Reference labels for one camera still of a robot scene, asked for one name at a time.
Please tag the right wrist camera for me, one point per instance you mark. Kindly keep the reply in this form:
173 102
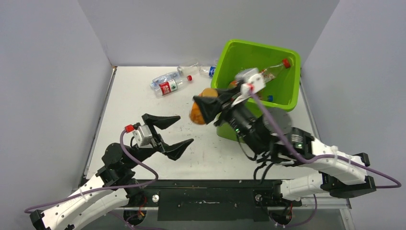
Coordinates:
250 81

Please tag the green plastic bin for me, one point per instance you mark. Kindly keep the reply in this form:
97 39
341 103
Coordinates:
239 55

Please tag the clear bottle silver cap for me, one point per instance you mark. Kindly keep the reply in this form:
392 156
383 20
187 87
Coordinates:
189 68

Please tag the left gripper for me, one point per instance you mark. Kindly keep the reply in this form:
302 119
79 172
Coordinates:
173 150

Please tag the crushed orange bottle front left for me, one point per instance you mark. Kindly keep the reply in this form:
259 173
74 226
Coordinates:
232 84

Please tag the red label bottle left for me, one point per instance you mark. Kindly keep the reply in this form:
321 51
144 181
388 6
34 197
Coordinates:
172 85

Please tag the clear bottle red cap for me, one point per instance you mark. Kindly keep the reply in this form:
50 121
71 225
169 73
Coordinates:
272 72

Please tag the Pepsi bottle behind bin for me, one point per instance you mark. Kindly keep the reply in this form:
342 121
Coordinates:
207 71

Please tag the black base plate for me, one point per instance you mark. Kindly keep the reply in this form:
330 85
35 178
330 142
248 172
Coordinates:
207 200

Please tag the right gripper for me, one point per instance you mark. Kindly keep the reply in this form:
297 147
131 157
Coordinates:
211 106

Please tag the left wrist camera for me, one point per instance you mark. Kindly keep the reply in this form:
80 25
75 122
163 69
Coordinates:
142 135

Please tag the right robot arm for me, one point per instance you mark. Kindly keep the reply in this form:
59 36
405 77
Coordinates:
272 138

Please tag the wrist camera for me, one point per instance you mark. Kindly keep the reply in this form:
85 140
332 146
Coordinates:
142 135
250 81

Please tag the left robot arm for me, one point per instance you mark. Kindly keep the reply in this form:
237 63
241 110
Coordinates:
119 182

